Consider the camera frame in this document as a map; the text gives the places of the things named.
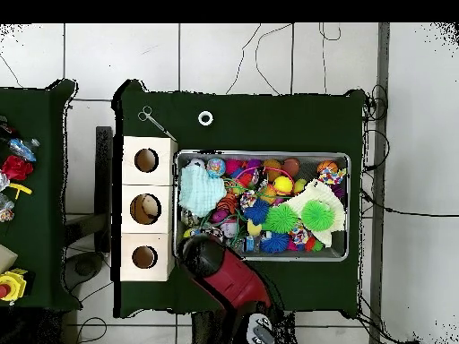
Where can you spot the light blue muslin cloth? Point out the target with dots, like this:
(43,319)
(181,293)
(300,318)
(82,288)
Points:
(200,193)

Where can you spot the yellow emergency stop button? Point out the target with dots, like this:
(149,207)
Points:
(12,285)

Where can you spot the silver scissors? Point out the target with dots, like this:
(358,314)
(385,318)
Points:
(154,122)

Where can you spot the wooden box with three holes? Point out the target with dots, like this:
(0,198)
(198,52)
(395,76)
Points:
(157,200)

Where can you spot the dark green tablecloth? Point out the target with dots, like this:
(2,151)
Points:
(43,215)
(269,125)

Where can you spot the beige box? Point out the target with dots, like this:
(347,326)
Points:
(6,258)

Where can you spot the red crumpled item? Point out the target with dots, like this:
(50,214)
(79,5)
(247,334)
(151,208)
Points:
(16,167)

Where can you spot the tiger striped plush toy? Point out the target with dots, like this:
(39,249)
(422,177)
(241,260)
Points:
(227,203)

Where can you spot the orange basketball toy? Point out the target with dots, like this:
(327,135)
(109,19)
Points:
(327,166)

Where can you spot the globe print ball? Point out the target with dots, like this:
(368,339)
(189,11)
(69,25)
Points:
(216,167)

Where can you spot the yellow smiley ball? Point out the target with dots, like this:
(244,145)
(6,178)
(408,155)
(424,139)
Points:
(283,185)

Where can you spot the small green spiky toy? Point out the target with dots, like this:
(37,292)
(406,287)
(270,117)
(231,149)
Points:
(282,218)

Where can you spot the cream knitted cloth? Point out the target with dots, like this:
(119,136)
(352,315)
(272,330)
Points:
(322,191)

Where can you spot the blue and clear packet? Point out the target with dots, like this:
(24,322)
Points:
(23,148)

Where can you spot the yellow plastic piece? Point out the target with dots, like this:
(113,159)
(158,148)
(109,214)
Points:
(21,188)

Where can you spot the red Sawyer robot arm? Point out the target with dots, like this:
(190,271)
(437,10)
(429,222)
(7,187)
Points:
(229,276)

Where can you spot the black upright panel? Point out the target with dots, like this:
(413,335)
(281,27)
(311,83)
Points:
(104,161)

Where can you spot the clear plastic packet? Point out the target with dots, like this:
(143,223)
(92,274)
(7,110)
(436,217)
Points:
(6,209)

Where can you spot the crushed clear plastic bottle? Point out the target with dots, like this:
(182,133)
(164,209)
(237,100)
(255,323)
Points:
(192,233)

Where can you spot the large green spiky toy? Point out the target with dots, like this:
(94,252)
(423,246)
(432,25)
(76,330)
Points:
(317,215)

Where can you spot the colourful spotted cloth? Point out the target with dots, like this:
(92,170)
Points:
(331,176)

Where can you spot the blue spiky ball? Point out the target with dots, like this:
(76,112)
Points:
(256,211)

